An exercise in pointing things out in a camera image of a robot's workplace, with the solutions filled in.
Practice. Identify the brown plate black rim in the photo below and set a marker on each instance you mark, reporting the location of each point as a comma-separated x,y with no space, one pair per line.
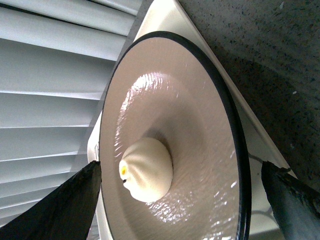
165,87

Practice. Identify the white steamed bun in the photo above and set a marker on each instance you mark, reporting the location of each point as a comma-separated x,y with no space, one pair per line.
146,170

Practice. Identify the grey pleated curtain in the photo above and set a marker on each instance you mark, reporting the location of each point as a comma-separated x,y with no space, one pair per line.
56,59

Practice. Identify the white bear print tray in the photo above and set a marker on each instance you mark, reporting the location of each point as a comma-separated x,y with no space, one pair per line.
169,16

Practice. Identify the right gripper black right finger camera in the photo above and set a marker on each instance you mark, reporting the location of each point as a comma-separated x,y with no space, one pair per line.
295,205

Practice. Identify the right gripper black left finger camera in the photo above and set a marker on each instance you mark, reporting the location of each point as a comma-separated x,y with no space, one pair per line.
65,214

